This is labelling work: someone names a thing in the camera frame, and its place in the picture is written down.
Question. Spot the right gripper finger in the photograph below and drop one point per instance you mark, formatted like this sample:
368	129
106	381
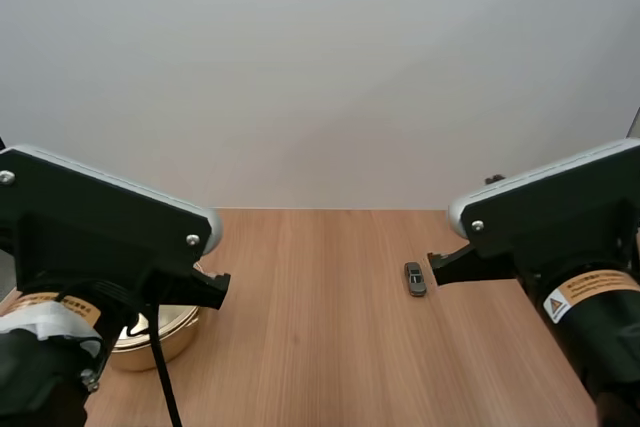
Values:
462	269

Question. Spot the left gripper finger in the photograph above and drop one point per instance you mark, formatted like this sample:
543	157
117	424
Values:
214	289

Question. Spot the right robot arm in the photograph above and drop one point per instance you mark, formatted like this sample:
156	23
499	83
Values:
605	337

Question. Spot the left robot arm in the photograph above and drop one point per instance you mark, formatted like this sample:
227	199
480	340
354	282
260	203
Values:
35	377

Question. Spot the small grey toy car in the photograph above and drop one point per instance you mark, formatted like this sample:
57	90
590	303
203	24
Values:
415	279

